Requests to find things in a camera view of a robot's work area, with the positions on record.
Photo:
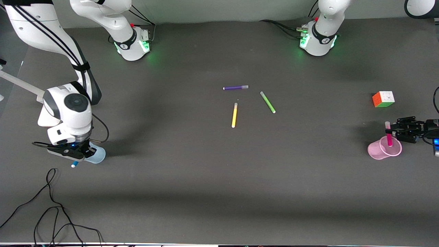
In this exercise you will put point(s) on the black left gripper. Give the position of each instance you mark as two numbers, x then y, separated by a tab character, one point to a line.
421	129

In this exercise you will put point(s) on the pink marker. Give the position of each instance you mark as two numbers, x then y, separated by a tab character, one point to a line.
390	140

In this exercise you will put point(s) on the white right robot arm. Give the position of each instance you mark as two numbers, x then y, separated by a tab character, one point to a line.
68	116

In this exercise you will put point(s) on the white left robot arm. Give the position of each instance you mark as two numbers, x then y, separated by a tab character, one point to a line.
320	44

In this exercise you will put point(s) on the translucent blue plastic cup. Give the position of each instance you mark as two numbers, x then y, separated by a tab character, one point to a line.
98	157

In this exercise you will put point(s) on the translucent pink plastic cup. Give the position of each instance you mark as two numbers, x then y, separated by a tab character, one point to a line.
377	151

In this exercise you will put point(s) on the multicoloured puzzle cube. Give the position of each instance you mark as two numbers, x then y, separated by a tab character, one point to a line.
382	99

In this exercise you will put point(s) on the white stand with base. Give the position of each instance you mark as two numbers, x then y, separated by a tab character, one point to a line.
20	85

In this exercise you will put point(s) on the green marker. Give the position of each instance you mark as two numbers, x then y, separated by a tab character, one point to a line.
268	102

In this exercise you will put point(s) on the yellow marker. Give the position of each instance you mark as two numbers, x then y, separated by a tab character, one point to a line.
234	115

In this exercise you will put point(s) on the purple marker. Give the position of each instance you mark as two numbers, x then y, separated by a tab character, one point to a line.
235	87

